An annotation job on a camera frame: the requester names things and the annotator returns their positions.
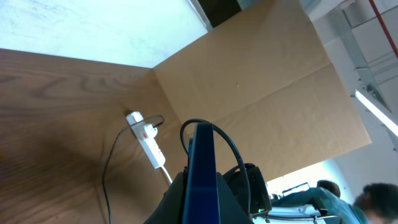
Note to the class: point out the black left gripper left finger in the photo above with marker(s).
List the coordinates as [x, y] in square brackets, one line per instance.
[170, 209]

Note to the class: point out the blue Galaxy smartphone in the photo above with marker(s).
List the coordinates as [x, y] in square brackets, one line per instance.
[201, 203]

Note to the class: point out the ceiling fluorescent light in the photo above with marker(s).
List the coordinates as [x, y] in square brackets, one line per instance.
[377, 109]

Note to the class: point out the white USB charger plug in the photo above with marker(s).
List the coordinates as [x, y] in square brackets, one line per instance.
[148, 131]

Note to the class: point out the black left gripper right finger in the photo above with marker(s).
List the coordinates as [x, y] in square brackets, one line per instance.
[230, 210]

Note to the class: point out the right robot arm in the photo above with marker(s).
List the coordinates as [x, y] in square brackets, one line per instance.
[310, 206]

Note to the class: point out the white power strip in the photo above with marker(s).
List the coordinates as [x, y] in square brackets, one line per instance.
[150, 146]

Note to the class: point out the person in teal shirt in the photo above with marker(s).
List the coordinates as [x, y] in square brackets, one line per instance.
[346, 212]

